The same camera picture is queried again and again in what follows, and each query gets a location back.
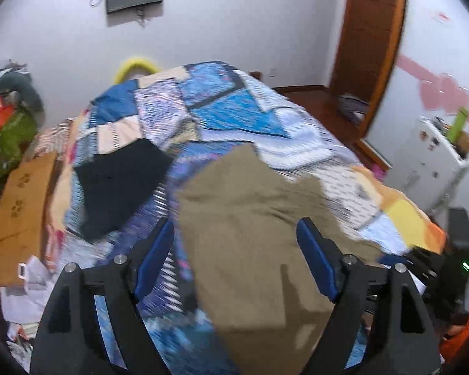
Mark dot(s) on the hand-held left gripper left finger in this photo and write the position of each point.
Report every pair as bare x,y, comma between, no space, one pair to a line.
156,258

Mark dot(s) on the white cabinet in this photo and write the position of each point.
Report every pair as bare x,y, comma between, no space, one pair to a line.
426,168

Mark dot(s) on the blue patchwork quilt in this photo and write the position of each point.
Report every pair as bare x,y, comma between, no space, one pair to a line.
234,113

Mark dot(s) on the yellow foam hoop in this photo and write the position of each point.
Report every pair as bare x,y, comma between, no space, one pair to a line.
127,64

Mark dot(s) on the grey cloth on floor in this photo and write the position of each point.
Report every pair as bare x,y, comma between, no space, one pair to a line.
353,107

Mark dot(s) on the paper note on wardrobe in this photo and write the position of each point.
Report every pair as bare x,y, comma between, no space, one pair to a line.
441,17

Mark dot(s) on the wooden lap desk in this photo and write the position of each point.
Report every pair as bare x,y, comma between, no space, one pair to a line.
21,211

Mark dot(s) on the wooden wardrobe with white doors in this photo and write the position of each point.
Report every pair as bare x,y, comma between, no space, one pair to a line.
441,66

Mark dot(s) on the green fabric storage bag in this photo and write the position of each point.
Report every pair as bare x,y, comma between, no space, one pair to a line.
8,144

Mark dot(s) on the orange box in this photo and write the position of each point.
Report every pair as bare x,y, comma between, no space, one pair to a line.
0,117

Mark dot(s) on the brown wooden door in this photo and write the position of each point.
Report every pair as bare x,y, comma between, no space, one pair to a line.
367,47

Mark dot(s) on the pile of grey clothes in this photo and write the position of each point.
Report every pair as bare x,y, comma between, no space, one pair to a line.
9,69

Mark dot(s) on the khaki pants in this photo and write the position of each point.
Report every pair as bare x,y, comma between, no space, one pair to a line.
258,242

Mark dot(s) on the grey curved pillow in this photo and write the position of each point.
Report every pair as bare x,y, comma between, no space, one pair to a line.
19,88

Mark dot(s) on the white wall socket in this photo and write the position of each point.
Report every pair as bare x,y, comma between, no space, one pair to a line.
273,72

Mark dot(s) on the pile of papers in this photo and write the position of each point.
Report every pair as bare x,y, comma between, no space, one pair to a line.
27,300

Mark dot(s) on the black garment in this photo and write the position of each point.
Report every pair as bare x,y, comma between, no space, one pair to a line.
117,187

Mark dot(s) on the wooden bed post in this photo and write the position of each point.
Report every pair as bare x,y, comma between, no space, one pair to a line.
256,75

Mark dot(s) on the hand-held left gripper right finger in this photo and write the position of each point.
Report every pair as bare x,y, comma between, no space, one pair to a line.
316,261

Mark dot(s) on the green bottle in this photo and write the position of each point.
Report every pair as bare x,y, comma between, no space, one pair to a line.
458,127

